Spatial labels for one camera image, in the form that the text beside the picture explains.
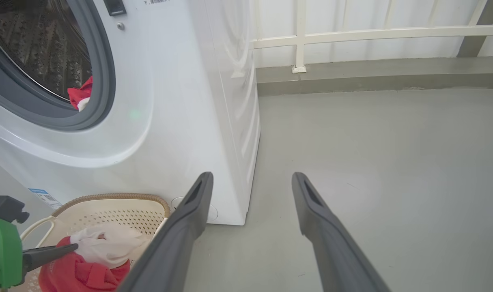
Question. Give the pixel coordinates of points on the cream perforated laundry basket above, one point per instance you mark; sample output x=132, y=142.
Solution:
x=120, y=211

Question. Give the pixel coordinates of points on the stainless steel washing machine drum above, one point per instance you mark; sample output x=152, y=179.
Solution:
x=39, y=48

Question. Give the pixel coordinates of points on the black door latch slot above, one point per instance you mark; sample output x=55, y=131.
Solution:
x=115, y=6

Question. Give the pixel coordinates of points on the white front-load washing machine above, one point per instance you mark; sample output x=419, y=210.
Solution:
x=169, y=101

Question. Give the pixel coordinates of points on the red and white garment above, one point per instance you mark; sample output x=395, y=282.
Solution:
x=92, y=267
x=80, y=92

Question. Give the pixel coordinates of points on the grey window frame post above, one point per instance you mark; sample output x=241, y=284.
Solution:
x=475, y=32

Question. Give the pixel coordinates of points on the cream metal railing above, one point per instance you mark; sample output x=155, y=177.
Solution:
x=300, y=36

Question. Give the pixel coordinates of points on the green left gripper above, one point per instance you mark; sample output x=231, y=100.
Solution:
x=5, y=251

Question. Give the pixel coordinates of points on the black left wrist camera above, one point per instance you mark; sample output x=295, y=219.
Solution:
x=9, y=207

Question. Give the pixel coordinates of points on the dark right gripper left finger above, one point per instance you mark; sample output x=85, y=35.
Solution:
x=177, y=243

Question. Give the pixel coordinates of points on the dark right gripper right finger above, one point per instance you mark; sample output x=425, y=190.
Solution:
x=331, y=251

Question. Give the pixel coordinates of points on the round white filter cover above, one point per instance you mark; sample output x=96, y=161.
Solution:
x=212, y=213

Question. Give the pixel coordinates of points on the blue energy label sticker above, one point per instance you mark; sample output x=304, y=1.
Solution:
x=45, y=198

